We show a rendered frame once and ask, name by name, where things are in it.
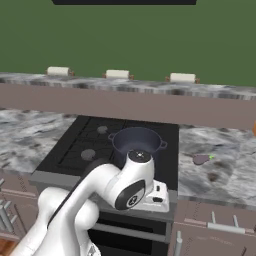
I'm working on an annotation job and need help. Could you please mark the grey cupboard handle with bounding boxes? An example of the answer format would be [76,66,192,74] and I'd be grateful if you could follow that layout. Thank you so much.
[175,230,184,256]

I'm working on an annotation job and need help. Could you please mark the grey drawer handle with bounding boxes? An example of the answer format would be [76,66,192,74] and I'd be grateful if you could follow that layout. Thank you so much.
[206,211,247,235]
[0,199,19,234]

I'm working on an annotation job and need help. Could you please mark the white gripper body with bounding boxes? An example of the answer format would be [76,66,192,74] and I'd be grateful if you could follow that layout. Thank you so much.
[137,194,170,213]

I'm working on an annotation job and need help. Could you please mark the white paper towel roll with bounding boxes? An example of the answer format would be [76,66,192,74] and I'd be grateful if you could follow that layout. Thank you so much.
[45,66,76,77]
[102,69,135,81]
[164,72,201,84]

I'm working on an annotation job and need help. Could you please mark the black stove with oven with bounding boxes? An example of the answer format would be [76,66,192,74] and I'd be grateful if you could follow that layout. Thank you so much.
[28,114,181,256]

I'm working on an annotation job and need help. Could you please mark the grey oven door handle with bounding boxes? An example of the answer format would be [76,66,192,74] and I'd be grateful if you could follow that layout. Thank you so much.
[91,222,167,244]

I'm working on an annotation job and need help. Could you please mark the brown drawer front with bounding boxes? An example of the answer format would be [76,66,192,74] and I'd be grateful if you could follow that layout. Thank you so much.
[173,198,256,236]

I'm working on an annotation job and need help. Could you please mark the dark blue pot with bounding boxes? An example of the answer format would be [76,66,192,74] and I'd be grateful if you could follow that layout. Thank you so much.
[107,126,169,162]

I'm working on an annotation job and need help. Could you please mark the brown cupboard run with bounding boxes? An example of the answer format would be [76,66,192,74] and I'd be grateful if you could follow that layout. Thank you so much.
[0,168,42,244]

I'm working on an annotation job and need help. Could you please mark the purple eggplant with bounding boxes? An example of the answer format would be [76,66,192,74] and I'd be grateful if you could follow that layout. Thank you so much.
[192,153,215,166]

